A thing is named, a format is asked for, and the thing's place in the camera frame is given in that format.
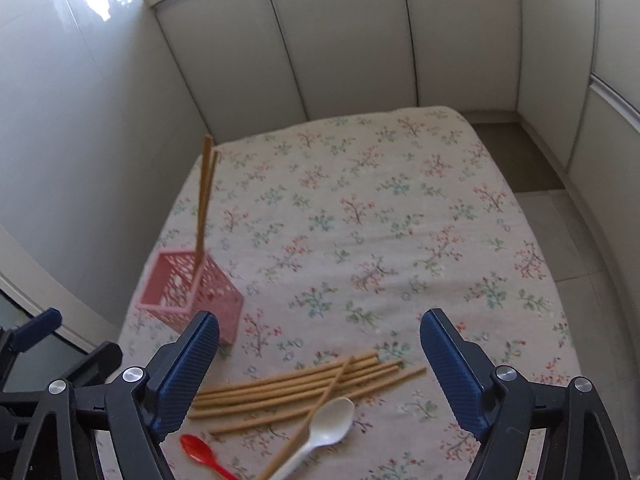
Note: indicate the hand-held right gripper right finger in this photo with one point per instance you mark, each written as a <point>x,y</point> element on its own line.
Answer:
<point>450,370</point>

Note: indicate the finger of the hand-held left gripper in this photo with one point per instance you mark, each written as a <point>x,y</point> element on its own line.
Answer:
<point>97,360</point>
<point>35,327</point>

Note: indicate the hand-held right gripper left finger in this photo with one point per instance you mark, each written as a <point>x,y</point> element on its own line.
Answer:
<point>187,375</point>

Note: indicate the pink perforated utensil basket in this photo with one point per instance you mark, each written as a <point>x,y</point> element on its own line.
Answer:
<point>220,305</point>

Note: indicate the bunch of wooden chopsticks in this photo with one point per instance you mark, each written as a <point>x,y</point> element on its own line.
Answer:
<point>280,390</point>

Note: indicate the long tan chopstick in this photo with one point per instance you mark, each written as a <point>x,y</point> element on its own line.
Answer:
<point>205,185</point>
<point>213,170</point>

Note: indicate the red plastic spoon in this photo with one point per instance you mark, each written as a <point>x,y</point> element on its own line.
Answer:
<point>192,446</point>

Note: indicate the white plastic spoon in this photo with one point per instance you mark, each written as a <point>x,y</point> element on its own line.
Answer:
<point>330,422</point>

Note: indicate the floral tablecloth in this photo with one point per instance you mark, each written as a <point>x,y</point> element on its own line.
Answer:
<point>375,235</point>

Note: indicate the white drawer cabinet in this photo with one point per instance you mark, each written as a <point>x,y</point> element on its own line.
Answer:
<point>590,60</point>

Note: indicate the white cabinet row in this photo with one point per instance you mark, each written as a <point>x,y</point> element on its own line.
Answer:
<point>350,35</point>

